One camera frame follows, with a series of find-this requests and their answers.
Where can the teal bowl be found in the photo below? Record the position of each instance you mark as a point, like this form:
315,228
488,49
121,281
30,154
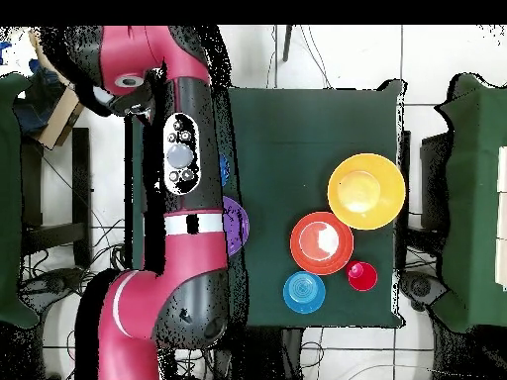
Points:
304,293

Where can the red cup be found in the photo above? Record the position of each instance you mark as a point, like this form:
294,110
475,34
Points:
362,276

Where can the black chair frame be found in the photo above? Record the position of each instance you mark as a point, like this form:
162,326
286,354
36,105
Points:
433,178

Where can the small dark blue bowl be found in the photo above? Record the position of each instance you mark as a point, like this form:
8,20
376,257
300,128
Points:
224,170

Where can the wide purple bowl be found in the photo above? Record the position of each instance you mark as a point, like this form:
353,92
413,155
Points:
237,225

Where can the short black leg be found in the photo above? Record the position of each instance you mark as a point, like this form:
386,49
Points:
287,43

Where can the green covered table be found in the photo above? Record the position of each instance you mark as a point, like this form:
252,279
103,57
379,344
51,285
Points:
8,198
475,198

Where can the cardboard box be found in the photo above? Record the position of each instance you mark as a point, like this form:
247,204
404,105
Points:
63,122

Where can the black stool frame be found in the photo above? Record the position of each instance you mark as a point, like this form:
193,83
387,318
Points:
81,178

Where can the wide orange bowl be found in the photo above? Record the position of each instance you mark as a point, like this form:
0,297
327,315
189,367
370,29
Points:
321,243

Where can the black chair base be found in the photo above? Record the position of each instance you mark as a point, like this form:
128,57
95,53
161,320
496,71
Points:
422,287
51,283

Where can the yellow bowl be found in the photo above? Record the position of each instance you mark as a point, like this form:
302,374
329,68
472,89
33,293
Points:
366,191

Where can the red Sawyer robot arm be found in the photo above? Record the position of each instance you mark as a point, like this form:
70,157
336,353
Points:
190,245

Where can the white boxes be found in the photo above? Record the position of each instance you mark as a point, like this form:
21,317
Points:
502,217

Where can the blue cloth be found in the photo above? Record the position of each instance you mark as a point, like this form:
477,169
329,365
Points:
37,103

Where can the dark green tablecloth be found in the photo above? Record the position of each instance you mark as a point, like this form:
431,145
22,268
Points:
297,118

